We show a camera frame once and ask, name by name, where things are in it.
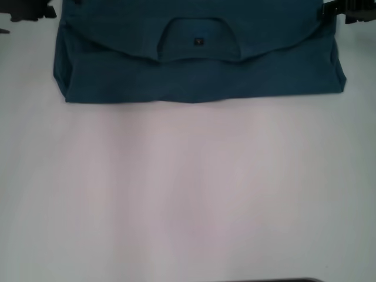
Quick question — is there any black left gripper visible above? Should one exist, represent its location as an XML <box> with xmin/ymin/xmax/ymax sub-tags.
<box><xmin>0</xmin><ymin>0</ymin><xmax>58</xmax><ymax>23</ymax></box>

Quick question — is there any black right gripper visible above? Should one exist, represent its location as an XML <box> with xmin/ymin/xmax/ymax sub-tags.
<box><xmin>321</xmin><ymin>0</ymin><xmax>376</xmax><ymax>25</ymax></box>

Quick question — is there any teal blue printed t-shirt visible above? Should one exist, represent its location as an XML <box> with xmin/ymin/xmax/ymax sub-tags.
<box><xmin>52</xmin><ymin>0</ymin><xmax>348</xmax><ymax>104</ymax></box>

